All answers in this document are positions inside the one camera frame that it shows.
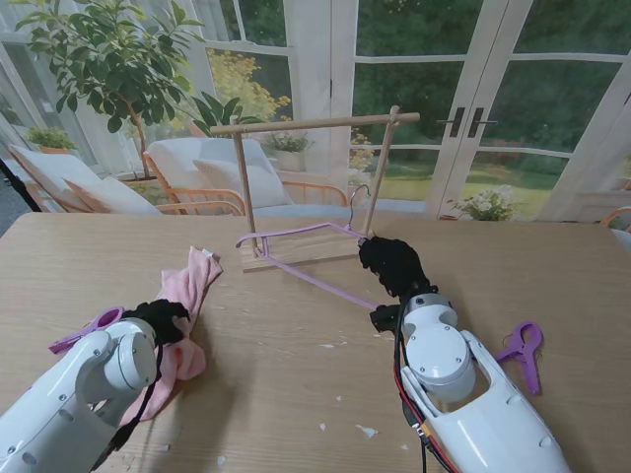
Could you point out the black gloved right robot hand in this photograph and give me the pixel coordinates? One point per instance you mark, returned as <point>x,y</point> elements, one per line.
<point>394,266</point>

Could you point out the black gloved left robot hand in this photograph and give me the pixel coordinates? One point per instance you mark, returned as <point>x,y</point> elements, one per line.
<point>160,317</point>

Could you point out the pink square towel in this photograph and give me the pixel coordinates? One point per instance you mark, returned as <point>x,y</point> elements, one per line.
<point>182,290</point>

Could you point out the pink plastic clothes hanger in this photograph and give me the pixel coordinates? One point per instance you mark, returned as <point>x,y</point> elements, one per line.
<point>320,281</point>

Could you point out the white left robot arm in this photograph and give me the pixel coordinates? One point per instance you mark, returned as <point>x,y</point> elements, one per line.
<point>64,394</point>

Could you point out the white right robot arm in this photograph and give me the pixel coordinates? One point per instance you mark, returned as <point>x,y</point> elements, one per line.
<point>443,364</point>

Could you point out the purple clothes peg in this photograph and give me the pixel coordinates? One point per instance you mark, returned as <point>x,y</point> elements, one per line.
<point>526,359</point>
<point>106,317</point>

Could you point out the wooden hanging rack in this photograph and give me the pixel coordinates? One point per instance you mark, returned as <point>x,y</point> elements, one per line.
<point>315,123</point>

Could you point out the printed garden backdrop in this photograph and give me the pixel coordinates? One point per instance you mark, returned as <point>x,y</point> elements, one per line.
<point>419,74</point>

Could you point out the black tripod leg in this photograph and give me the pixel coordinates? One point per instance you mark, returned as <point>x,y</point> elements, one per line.
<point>17,181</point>

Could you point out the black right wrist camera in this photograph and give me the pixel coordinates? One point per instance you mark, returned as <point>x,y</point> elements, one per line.
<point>384,320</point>

